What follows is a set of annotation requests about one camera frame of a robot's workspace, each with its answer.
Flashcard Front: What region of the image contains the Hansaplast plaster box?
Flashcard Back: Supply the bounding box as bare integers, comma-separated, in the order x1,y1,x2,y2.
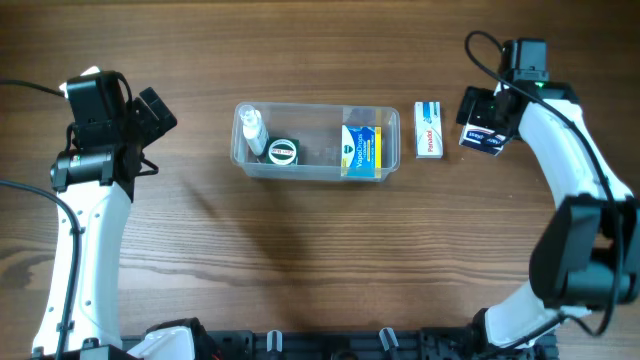
459,123,511,156

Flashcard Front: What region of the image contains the white calamine lotion bottle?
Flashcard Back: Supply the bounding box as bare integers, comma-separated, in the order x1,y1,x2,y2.
239,105,269,157

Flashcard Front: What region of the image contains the blue yellow VapoDrops box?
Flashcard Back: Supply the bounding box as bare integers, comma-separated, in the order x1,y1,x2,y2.
340,125,382,178

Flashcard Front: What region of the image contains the green Zam-Buk ointment box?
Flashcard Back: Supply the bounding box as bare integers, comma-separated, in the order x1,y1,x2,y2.
265,138,300,166

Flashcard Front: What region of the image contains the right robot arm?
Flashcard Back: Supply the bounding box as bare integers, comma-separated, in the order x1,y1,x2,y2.
456,33,639,358

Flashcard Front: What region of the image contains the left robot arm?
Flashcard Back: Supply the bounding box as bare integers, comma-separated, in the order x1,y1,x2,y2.
31,67,177,359

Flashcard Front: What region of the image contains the clear plastic container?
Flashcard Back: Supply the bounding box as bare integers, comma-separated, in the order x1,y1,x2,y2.
230,102,401,182

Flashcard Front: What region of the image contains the white Panadol box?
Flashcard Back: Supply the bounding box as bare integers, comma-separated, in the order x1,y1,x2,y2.
414,101,444,159

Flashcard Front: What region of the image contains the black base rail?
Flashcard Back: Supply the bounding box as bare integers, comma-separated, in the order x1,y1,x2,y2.
119,327,559,360

